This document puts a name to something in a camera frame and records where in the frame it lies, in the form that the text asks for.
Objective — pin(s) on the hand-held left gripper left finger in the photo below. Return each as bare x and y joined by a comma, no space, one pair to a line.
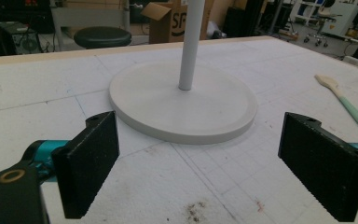
85,161

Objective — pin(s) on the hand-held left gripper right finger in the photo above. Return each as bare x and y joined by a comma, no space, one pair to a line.
320,168

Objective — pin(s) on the white round stand with pole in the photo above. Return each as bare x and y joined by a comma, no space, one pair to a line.
183,102

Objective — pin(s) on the white rolling chair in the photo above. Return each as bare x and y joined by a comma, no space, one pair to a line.
321,23

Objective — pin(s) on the brown cardboard box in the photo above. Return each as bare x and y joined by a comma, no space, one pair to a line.
167,21

